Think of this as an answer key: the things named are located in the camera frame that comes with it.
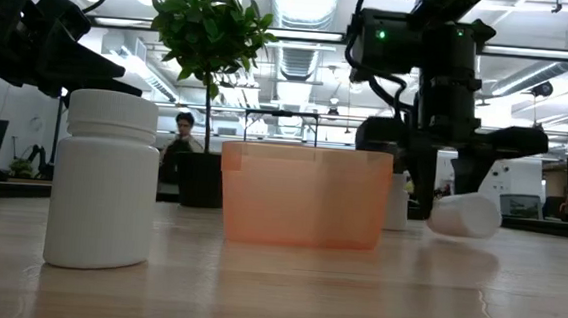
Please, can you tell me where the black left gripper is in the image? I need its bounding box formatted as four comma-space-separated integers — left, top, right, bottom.
0, 0, 150, 104

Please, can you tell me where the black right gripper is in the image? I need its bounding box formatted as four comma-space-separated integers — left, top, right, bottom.
349, 68, 554, 229

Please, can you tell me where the white pill bottle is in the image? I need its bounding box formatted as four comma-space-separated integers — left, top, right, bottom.
426, 188, 504, 240
41, 86, 165, 275
382, 171, 412, 233

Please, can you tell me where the orange translucent plastic basket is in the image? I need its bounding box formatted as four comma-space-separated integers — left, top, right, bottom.
215, 140, 396, 253

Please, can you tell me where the white pillar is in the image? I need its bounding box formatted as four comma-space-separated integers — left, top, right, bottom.
475, 157, 512, 206

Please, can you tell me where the grey bin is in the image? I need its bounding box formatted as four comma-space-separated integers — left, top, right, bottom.
497, 192, 543, 221

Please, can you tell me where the person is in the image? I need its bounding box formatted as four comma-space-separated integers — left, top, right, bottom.
157, 109, 208, 187

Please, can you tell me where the small green leafy tree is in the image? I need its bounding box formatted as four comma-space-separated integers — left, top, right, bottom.
141, 0, 280, 159

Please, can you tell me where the small green desk plant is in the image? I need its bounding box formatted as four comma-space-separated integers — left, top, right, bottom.
8, 155, 36, 180

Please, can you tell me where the round black ceiling device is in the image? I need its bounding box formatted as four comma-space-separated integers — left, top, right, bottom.
529, 79, 555, 100

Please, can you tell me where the black plant pot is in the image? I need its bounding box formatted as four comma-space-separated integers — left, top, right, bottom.
171, 150, 227, 210

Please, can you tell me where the long ceiling light strip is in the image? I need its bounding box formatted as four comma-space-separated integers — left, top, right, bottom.
88, 14, 568, 62

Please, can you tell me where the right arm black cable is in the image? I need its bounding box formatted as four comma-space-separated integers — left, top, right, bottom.
339, 0, 424, 124

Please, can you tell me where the silver ceiling air duct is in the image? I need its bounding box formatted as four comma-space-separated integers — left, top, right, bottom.
268, 0, 340, 32

